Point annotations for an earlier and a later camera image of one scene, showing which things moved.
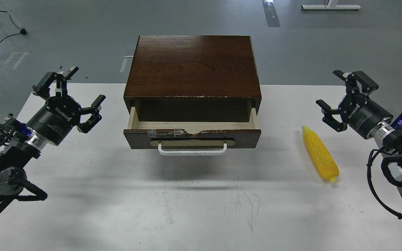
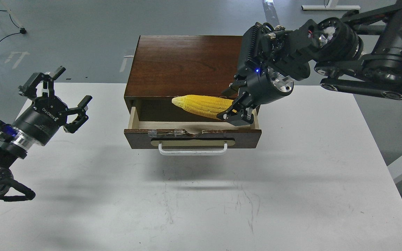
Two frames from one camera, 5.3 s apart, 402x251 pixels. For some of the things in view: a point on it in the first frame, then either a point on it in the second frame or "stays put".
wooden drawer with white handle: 192,138 stays put
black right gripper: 359,111 → 261,83
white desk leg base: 332,6 stays put
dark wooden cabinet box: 193,78 stays put
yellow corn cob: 321,153 → 207,105
